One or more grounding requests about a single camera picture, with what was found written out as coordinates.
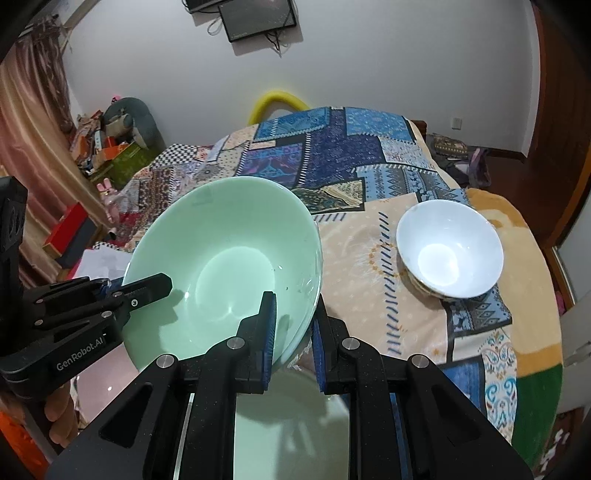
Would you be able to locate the white bowl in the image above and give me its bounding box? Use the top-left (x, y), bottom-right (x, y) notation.
top-left (396, 199), bottom-right (505, 298)

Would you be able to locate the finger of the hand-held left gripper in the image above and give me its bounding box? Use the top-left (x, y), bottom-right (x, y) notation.
top-left (25, 276), bottom-right (116, 311)
top-left (104, 272), bottom-right (174, 324)

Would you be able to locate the black screen cable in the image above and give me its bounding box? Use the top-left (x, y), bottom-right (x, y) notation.
top-left (267, 28), bottom-right (290, 59)

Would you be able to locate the grey plush toy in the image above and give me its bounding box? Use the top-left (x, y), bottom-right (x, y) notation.
top-left (102, 97), bottom-right (160, 149)

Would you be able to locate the red and black box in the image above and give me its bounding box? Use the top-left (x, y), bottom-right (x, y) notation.
top-left (44, 203), bottom-right (100, 271)

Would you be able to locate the pile of boxes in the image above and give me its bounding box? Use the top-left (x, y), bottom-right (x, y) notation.
top-left (69, 108), bottom-right (130, 176)

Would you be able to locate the green plate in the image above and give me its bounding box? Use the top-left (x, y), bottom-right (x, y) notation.
top-left (178, 355), bottom-right (352, 480)

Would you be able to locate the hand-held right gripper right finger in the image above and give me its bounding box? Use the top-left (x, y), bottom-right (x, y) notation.
top-left (311, 302), bottom-right (534, 480)

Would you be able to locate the wooden door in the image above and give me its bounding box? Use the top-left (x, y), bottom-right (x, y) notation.
top-left (517, 0), bottom-right (591, 259)

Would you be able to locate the green box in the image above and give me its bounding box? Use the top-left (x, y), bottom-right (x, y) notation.
top-left (88, 141), bottom-right (156, 190)

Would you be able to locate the dark clothes pile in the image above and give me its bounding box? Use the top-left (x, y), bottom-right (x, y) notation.
top-left (427, 133), bottom-right (491, 188)

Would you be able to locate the patchwork blanket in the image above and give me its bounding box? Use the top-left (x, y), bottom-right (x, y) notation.
top-left (83, 106), bottom-right (565, 469)

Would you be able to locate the white paper sheet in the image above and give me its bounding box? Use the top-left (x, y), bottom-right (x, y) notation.
top-left (74, 242), bottom-right (136, 283)

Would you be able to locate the green bowl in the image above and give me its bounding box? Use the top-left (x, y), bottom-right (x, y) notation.
top-left (121, 176), bottom-right (324, 374)

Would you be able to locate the brown curtain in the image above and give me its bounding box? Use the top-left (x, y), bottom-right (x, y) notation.
top-left (0, 23), bottom-right (112, 287)

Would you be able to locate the person's left hand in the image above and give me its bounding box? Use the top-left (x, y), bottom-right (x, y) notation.
top-left (44, 376), bottom-right (80, 450)

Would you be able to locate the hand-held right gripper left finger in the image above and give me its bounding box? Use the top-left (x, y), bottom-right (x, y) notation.
top-left (44, 291), bottom-right (278, 480)

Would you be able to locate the pink rabbit toy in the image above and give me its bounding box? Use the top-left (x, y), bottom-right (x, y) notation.
top-left (97, 180), bottom-right (122, 223)

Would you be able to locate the black wall screen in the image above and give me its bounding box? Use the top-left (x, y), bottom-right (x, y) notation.
top-left (218, 0), bottom-right (297, 44)

